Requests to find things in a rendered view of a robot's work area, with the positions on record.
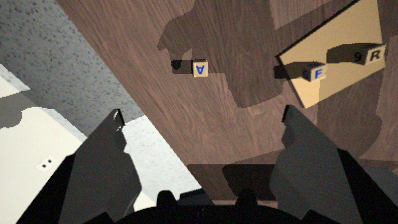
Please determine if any tan square mat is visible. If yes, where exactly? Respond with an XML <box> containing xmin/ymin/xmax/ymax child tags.
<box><xmin>279</xmin><ymin>0</ymin><xmax>385</xmax><ymax>108</ymax></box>

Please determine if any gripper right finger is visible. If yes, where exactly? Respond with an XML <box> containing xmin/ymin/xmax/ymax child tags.
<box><xmin>269</xmin><ymin>104</ymin><xmax>398</xmax><ymax>224</ymax></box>

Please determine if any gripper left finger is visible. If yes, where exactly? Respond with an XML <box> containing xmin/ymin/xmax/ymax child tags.
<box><xmin>16</xmin><ymin>109</ymin><xmax>142</xmax><ymax>224</ymax></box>

